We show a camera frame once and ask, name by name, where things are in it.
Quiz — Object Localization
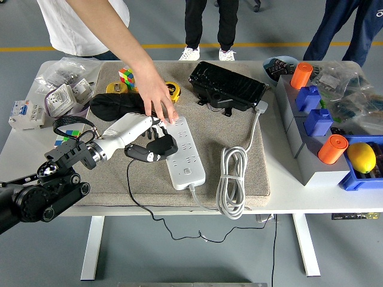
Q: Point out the person's left hand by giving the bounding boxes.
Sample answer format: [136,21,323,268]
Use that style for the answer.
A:
[135,70,180,124]

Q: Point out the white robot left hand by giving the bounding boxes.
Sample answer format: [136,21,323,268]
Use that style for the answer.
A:
[100,112,170,164]

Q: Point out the black power adapter with cord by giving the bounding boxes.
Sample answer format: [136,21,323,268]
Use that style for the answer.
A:
[126,133,269,243]

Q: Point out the white power strip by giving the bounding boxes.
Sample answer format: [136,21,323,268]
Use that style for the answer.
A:
[161,115,207,191]

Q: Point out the black fabric pouch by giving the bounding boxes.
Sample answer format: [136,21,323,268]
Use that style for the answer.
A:
[89,92,159,122]

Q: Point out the large colourful puzzle cube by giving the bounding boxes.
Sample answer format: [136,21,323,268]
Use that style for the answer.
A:
[118,67,135,88]

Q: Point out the round yellow tape measure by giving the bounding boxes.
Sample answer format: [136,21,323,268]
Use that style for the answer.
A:
[105,81,128,95]

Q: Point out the small colourful puzzle cube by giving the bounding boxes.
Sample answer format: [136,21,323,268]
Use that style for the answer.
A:
[54,130,82,147]

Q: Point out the purple tray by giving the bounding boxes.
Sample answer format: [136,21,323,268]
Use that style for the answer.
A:
[44,86,90,121]

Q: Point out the grey-brown mat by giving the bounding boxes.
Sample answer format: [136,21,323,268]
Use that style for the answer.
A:
[66,61,272,209]

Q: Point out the black wrapped electronic device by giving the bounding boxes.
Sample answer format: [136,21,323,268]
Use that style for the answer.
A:
[188,61,269,117]

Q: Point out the person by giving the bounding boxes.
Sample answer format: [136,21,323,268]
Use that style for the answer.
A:
[178,0,242,62]
[303,0,383,68]
[36,0,131,60]

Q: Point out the clear bag of screws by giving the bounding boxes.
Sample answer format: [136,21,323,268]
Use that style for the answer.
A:
[35,56,101,93]

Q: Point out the white circuit breaker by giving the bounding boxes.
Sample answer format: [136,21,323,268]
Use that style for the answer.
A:
[8,99,46,132]

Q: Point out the light blue bowl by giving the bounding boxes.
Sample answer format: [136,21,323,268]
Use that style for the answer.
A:
[262,56,300,84]

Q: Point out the white table leg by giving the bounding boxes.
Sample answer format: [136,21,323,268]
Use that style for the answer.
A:
[80,215,105,282]
[291,213,321,277]

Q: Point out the black component packets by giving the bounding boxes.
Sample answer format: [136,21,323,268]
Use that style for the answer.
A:
[266,59,296,75]

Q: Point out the grey holder box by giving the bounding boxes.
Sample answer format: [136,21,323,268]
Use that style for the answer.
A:
[274,73,326,131]
[284,115,335,159]
[294,137,351,187]

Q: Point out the orange cylinder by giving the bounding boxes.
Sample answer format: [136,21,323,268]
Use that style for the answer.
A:
[290,62,314,90]
[317,134,349,164]

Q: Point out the blue plastic block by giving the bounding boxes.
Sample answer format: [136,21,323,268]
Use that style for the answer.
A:
[303,108,334,137]
[295,85,323,113]

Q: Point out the grey box under table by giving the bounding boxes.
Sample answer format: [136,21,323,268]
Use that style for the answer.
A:
[256,213,279,224]

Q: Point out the clear bag of components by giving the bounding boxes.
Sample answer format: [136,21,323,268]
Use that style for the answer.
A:
[311,61,375,99]
[326,86,383,135]

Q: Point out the yellow lemon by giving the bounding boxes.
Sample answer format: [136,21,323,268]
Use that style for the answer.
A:
[346,142,376,173]

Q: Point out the blue storage bin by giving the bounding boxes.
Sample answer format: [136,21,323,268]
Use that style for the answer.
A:
[338,135,383,191]

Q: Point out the black table control panel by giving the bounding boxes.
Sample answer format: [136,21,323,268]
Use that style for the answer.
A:
[331,212,380,221]

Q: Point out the yellow tape measure with strap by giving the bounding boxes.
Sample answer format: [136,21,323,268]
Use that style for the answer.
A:
[163,81,183,104]

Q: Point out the white wall socket module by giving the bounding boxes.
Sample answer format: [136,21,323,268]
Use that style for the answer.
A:
[47,83,79,118]
[71,78,96,102]

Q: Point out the white power strip cord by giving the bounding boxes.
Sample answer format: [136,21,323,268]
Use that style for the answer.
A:
[187,100,269,221]

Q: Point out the thin black cable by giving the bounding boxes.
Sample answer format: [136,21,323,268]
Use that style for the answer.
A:
[270,213,278,287]

